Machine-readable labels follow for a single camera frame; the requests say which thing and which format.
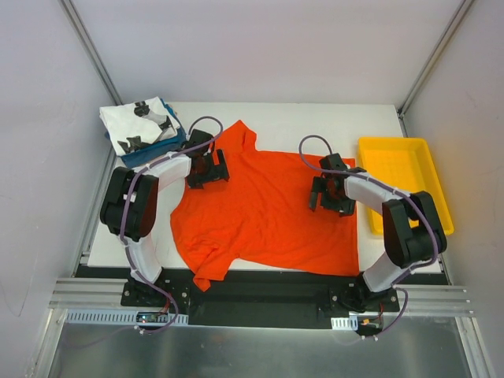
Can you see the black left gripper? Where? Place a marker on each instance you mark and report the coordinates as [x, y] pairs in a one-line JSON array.
[[213, 172]]

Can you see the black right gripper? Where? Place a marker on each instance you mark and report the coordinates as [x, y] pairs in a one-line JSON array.
[[325, 195]]

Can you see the orange t shirt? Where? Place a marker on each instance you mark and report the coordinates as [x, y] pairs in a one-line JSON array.
[[261, 215]]

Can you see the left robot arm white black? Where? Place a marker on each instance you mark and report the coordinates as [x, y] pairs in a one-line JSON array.
[[130, 206]]

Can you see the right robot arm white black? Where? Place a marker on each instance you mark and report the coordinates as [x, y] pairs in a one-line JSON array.
[[412, 231]]

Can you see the beige folded shirt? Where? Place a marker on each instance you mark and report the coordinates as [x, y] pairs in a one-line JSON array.
[[138, 168]]

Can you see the yellow plastic tray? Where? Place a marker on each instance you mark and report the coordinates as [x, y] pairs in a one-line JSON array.
[[405, 163]]

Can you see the white black printed folded shirt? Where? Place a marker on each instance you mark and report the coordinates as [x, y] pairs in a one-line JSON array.
[[137, 125]]

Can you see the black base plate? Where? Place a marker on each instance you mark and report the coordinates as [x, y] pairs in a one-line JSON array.
[[260, 299]]

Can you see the right grey cable duct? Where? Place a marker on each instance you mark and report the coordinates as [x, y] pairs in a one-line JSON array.
[[344, 323]]

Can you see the grey cable duct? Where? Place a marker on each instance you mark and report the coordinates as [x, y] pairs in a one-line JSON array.
[[344, 323], [124, 317]]

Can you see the left aluminium frame post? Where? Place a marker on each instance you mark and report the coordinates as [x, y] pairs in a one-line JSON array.
[[91, 50]]

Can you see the aluminium frame post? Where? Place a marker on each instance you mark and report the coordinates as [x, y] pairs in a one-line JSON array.
[[436, 54], [91, 50]]

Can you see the left grey cable duct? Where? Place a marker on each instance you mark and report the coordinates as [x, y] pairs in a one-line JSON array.
[[124, 317]]

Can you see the right aluminium frame post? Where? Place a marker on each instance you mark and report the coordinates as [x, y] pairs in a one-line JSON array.
[[436, 54]]

